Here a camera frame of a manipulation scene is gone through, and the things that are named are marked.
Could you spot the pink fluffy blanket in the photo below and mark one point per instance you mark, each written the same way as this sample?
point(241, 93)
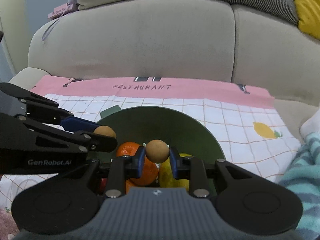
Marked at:
point(6, 222)

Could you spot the teal striped blanket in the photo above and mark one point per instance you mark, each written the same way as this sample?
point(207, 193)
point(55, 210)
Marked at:
point(305, 185)

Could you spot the pink checkered printed cloth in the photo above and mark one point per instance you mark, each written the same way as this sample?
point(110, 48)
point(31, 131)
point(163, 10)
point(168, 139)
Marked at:
point(225, 130)

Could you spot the small red fruit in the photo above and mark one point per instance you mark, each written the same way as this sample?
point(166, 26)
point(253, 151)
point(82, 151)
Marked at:
point(103, 184)

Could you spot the beige sofa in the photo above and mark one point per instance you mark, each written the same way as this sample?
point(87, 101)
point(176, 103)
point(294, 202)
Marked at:
point(150, 42)

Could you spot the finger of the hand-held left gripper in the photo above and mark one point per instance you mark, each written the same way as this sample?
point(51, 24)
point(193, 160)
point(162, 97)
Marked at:
point(80, 123)
point(75, 140)

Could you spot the small brown round fruit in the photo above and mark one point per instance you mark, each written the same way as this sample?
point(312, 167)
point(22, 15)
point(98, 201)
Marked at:
point(156, 151)
point(105, 131)

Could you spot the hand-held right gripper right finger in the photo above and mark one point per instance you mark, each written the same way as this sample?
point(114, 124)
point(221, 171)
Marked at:
point(173, 162)

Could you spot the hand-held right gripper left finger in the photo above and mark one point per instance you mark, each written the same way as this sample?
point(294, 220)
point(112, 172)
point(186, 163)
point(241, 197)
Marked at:
point(140, 160)

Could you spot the purple plush toy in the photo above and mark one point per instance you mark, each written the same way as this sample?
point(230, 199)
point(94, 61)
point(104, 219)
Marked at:
point(73, 1)

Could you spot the yellow cushion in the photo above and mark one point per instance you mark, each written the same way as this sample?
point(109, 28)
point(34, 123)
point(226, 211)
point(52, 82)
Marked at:
point(307, 10)

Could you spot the orange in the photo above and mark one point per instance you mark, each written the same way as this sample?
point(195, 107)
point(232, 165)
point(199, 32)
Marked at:
point(127, 148)
point(146, 172)
point(130, 188)

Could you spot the dark green bowl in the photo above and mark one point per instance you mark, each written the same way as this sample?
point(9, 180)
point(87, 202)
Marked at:
point(162, 122)

